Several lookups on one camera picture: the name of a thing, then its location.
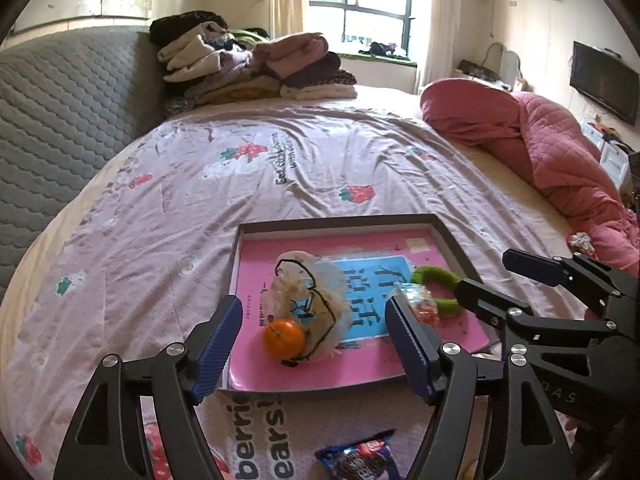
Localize red and white small toy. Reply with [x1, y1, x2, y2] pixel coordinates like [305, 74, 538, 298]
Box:
[566, 231, 596, 257]

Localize blue cookie packet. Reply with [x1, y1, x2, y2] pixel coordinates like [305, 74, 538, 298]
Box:
[315, 437, 401, 480]

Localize green fuzzy ring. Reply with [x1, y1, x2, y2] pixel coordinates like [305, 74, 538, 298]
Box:
[410, 265, 466, 317]

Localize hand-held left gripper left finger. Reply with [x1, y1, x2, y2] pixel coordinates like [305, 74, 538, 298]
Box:
[52, 294, 244, 480]

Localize plastic-wrapped toy egg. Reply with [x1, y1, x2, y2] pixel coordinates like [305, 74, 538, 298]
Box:
[395, 282, 441, 326]

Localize strawberry print bed sheet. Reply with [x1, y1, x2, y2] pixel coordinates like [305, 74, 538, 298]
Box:
[0, 97, 640, 480]

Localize grey quilted headboard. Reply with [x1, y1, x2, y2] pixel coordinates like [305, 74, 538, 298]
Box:
[0, 17, 168, 301]

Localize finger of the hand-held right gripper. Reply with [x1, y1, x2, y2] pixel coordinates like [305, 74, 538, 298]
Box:
[502, 248, 640, 332]
[455, 278, 627, 347]

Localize white chair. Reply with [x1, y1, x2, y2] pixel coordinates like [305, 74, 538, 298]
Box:
[487, 41, 525, 88]

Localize pile of folded clothes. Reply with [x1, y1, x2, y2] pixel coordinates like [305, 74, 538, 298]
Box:
[149, 10, 358, 111]

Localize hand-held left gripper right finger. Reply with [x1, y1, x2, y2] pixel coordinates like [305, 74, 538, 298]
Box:
[383, 290, 571, 480]

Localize pink quilted blanket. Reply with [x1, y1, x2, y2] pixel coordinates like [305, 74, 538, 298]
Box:
[419, 77, 640, 276]

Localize pink and blue book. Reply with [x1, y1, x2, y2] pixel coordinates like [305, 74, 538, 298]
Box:
[230, 230, 491, 391]

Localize dark clothes on windowsill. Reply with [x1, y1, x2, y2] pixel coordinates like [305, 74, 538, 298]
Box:
[367, 41, 408, 58]

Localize white cabinet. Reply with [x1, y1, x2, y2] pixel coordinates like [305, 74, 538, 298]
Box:
[580, 122, 633, 183]

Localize grey shallow cardboard box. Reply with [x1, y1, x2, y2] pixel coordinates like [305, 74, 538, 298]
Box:
[227, 213, 493, 393]

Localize mandarin orange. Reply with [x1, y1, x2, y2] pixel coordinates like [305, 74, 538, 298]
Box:
[263, 318, 306, 361]

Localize cream sheer scrunchie black trim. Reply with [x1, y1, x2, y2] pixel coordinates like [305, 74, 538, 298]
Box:
[270, 250, 351, 361]

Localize black television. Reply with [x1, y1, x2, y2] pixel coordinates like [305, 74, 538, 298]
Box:
[570, 40, 640, 127]

